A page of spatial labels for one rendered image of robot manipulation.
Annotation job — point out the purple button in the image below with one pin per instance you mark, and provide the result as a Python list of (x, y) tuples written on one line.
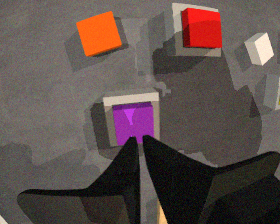
[(131, 112)]

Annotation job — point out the red square button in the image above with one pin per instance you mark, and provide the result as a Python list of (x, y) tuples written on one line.
[(193, 30)]

